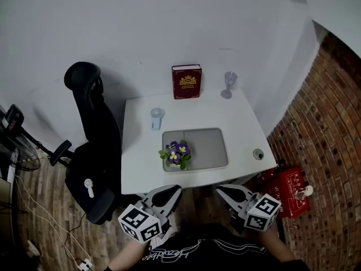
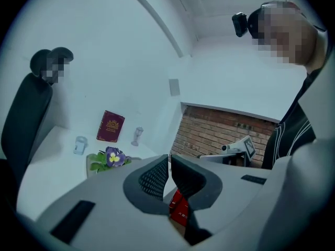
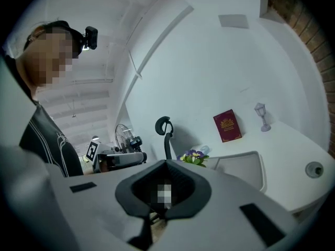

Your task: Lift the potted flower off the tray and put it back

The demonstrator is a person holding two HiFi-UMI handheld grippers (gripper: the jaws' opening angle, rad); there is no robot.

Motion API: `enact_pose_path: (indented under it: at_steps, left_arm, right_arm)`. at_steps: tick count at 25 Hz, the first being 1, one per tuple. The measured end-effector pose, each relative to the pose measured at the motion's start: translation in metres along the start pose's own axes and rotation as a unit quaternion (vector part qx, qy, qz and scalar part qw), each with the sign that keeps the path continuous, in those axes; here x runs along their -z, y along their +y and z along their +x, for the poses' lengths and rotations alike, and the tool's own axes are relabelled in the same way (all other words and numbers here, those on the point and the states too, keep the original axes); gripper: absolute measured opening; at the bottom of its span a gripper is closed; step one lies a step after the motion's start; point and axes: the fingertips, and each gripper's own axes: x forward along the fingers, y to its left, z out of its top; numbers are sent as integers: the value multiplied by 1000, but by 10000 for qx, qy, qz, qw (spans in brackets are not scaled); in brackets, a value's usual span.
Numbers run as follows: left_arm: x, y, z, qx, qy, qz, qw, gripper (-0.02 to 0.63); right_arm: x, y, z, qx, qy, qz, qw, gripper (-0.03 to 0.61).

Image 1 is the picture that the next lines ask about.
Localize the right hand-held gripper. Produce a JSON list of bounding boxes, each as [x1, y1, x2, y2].
[[215, 183, 282, 233]]

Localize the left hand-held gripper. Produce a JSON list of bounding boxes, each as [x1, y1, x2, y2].
[[117, 184, 183, 244]]

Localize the clear glass goblet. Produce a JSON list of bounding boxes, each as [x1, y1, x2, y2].
[[221, 71, 239, 99]]

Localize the red hardcover book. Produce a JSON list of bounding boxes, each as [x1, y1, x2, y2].
[[171, 64, 202, 100]]

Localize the grey tray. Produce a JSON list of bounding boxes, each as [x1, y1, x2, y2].
[[161, 127, 229, 173]]

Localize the white handheld fan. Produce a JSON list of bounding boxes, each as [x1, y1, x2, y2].
[[83, 178, 95, 199]]

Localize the white cable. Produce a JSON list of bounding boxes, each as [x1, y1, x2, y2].
[[14, 175, 91, 263]]

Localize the black office chair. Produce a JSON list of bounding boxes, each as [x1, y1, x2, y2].
[[50, 61, 124, 225]]

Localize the black metal frame table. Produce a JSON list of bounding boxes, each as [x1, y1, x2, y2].
[[0, 176, 29, 251]]

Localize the person's black shirt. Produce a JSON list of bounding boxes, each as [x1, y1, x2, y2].
[[104, 221, 310, 271]]

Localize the person's left forearm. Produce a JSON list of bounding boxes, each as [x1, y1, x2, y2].
[[108, 240, 151, 271]]

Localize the black standing fan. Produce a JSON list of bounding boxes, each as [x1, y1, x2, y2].
[[0, 104, 72, 172]]

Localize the clear bottle with white cap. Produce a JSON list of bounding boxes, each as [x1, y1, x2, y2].
[[294, 185, 314, 200]]

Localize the person's right forearm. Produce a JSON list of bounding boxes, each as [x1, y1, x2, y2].
[[253, 227, 294, 263]]

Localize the purple flowers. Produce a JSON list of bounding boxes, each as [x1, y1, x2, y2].
[[158, 139, 192, 171]]

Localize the yellow and black cable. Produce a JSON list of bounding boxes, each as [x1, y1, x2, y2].
[[22, 155, 52, 163]]

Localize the pale blue handheld fan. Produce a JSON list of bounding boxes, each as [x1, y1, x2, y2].
[[150, 107, 165, 131]]

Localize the red fire equipment box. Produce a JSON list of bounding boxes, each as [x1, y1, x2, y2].
[[255, 167, 279, 186], [261, 165, 310, 219]]

